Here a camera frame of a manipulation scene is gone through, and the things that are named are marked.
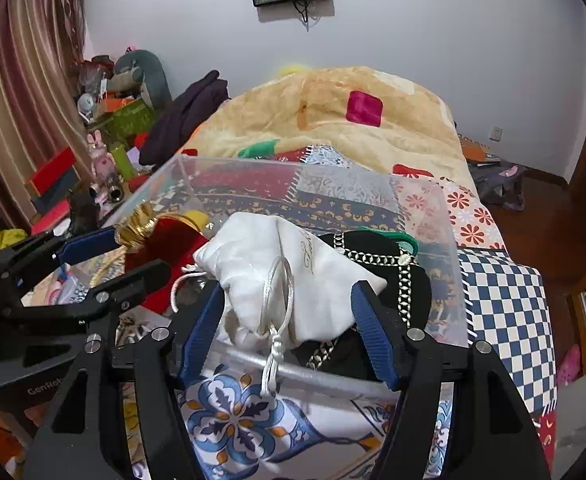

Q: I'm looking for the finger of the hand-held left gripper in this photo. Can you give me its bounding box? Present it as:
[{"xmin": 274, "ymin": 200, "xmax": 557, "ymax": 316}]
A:
[
  {"xmin": 0, "ymin": 227, "xmax": 120, "ymax": 281},
  {"xmin": 0, "ymin": 259, "xmax": 175, "ymax": 335}
]

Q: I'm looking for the green cardboard box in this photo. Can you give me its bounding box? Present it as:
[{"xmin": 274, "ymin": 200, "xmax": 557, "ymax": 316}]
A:
[{"xmin": 109, "ymin": 100, "xmax": 157, "ymax": 139}]

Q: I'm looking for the purple stool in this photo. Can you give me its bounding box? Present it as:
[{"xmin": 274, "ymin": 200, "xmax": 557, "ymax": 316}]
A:
[{"xmin": 468, "ymin": 161, "xmax": 530, "ymax": 212}]

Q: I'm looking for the dark purple garment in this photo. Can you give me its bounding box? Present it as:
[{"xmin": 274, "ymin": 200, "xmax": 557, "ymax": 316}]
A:
[{"xmin": 138, "ymin": 70, "xmax": 232, "ymax": 167}]

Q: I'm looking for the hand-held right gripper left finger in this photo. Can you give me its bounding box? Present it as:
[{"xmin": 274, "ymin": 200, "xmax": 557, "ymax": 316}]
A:
[{"xmin": 23, "ymin": 282, "xmax": 226, "ymax": 480}]

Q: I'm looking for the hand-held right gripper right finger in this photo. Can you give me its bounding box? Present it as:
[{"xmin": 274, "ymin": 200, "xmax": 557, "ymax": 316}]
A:
[{"xmin": 350, "ymin": 280, "xmax": 556, "ymax": 480}]

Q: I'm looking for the striped pink curtain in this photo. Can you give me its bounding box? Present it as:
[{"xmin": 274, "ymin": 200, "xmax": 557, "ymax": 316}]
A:
[{"xmin": 0, "ymin": 0, "xmax": 95, "ymax": 233}]

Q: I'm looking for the pink bunny toy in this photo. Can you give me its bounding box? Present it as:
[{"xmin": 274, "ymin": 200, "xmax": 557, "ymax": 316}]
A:
[{"xmin": 87, "ymin": 130, "xmax": 117, "ymax": 188}]

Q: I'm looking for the clear plastic storage box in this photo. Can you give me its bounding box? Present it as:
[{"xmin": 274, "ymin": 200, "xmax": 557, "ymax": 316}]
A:
[{"xmin": 20, "ymin": 152, "xmax": 474, "ymax": 403}]

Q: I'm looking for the white drawstring pouch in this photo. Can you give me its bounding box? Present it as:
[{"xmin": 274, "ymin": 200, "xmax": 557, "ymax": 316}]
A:
[{"xmin": 193, "ymin": 211, "xmax": 389, "ymax": 397}]

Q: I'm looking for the yellow plush blanket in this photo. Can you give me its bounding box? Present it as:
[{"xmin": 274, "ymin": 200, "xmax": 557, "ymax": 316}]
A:
[{"xmin": 180, "ymin": 64, "xmax": 474, "ymax": 181}]

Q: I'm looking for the green cylinder can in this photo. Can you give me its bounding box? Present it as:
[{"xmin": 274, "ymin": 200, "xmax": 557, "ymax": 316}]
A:
[{"xmin": 110, "ymin": 142, "xmax": 135, "ymax": 182}]

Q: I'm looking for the orange book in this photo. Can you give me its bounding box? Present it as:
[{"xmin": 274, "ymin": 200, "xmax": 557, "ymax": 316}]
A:
[{"xmin": 457, "ymin": 134, "xmax": 494, "ymax": 162}]

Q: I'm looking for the patchwork printed bedsheet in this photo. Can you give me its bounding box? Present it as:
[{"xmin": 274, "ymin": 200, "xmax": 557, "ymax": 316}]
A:
[{"xmin": 23, "ymin": 145, "xmax": 560, "ymax": 480}]

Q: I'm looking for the red box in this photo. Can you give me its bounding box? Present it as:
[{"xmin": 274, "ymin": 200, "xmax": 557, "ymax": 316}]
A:
[{"xmin": 25, "ymin": 147, "xmax": 80, "ymax": 197}]

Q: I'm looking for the black pouch with silver chain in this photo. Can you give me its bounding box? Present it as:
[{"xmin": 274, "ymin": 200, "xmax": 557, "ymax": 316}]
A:
[{"xmin": 293, "ymin": 227, "xmax": 435, "ymax": 376}]

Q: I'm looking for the pink slipper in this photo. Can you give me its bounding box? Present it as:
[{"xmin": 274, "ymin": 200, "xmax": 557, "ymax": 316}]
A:
[{"xmin": 557, "ymin": 344, "xmax": 584, "ymax": 387}]

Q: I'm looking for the black monitor cable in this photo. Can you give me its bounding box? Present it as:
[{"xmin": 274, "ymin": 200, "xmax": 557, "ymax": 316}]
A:
[{"xmin": 293, "ymin": 0, "xmax": 324, "ymax": 32}]

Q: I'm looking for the red velvet pouch gold trim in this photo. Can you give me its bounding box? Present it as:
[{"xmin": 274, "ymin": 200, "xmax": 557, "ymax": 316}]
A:
[{"xmin": 114, "ymin": 203, "xmax": 210, "ymax": 311}]

